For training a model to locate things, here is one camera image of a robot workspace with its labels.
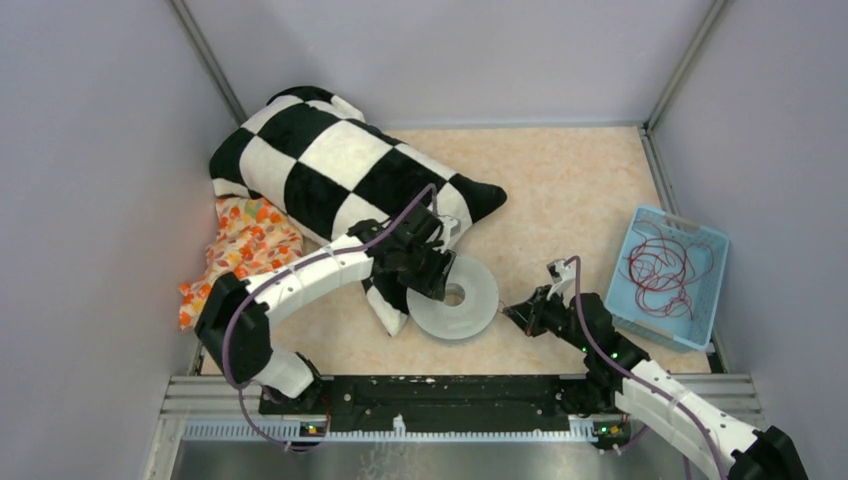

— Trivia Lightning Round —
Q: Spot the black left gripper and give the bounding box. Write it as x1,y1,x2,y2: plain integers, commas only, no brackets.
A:
397,239,455,301

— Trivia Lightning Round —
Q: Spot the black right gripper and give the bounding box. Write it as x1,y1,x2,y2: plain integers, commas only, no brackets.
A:
503,284,591,353

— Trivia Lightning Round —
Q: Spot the grey plastic cable spool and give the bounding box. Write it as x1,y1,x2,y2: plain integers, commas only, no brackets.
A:
406,255,500,344

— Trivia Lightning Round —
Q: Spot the red thin wire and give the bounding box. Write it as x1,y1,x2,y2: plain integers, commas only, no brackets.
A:
625,221,718,321

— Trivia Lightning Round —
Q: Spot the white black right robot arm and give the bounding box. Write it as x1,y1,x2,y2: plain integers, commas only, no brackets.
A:
503,286,807,479

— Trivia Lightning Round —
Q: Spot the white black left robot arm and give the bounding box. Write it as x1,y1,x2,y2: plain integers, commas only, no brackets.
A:
194,207,461,414

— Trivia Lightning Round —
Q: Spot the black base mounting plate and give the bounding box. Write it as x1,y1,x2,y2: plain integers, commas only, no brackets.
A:
258,374,655,435

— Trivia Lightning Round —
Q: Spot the light blue plastic basket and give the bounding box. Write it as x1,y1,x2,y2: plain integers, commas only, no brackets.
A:
605,206,730,352

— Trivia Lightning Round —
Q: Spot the black white checkered pillow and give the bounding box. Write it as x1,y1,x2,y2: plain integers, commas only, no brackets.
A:
209,84,509,338

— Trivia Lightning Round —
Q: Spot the orange floral cloth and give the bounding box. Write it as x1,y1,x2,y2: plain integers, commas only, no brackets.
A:
178,197,303,332

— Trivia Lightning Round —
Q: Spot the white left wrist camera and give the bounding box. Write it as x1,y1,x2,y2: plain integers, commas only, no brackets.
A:
437,215,462,248

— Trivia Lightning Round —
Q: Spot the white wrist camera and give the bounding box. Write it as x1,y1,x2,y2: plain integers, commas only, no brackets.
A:
546,259,576,300
437,215,462,248

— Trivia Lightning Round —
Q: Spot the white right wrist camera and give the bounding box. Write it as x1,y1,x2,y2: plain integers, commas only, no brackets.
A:
546,259,576,300

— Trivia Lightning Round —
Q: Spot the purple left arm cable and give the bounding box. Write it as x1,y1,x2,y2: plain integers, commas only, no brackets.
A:
221,183,440,454

